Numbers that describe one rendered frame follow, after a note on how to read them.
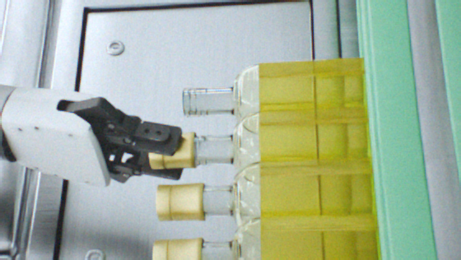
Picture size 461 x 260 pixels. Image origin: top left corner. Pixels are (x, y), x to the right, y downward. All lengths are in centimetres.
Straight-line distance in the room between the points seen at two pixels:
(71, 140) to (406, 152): 33
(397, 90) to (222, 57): 40
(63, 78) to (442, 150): 54
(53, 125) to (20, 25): 35
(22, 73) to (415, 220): 61
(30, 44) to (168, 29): 17
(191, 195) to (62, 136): 14
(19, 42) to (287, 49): 33
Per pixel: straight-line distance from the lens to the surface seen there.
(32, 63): 131
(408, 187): 85
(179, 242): 97
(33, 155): 107
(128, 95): 125
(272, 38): 128
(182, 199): 99
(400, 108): 89
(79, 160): 105
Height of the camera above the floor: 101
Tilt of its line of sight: 7 degrees up
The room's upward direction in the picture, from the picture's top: 92 degrees counter-clockwise
